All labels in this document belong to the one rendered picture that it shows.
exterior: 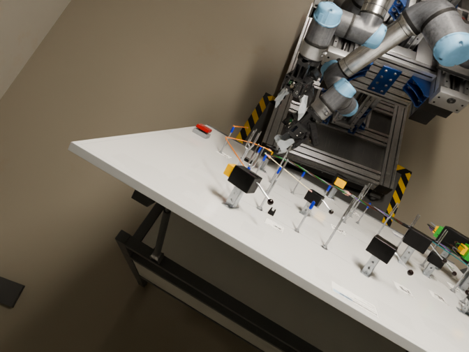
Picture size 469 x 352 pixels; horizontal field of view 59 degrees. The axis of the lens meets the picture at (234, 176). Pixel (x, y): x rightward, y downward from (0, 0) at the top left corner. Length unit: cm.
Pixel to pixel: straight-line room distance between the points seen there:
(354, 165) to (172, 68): 143
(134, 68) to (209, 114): 64
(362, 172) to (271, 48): 122
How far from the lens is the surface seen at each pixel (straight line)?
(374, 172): 270
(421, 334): 92
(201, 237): 168
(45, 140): 286
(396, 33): 159
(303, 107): 136
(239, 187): 89
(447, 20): 152
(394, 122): 296
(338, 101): 151
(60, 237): 260
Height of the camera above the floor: 242
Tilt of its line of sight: 65 degrees down
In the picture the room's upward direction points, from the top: 18 degrees clockwise
